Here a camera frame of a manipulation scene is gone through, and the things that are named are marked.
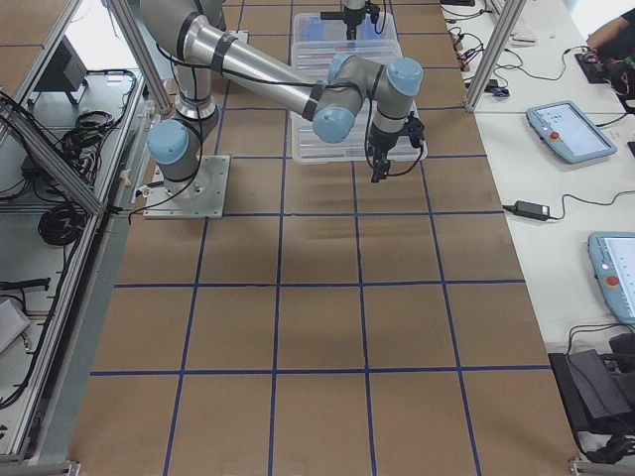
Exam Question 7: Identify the clear plastic box lid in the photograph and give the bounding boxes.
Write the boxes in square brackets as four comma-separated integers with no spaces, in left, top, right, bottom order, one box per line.
[291,41,425,165]

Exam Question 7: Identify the clear plastic storage box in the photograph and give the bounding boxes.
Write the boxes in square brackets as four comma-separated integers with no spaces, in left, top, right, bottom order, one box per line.
[290,11,401,65]

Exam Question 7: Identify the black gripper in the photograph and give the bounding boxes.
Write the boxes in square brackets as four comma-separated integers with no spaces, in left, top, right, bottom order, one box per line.
[342,6,367,40]
[366,111,428,183]

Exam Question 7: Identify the black box latch handle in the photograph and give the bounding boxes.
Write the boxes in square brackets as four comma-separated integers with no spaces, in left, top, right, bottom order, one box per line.
[319,11,343,21]

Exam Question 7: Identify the black power adapter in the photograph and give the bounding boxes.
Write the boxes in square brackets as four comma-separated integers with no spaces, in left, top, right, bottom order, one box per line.
[513,200,551,221]

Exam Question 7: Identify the aluminium frame post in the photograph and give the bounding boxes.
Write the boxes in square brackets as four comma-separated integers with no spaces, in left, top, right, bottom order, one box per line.
[464,0,526,113]

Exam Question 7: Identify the blue teach pendant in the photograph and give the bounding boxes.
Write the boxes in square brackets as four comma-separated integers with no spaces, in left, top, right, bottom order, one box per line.
[526,100,617,164]
[587,232,634,324]

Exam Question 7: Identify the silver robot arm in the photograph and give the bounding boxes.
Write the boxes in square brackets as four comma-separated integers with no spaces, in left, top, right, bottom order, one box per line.
[140,1,425,182]
[342,0,366,40]

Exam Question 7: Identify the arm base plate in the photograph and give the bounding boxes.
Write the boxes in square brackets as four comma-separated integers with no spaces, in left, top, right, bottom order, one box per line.
[143,155,230,219]

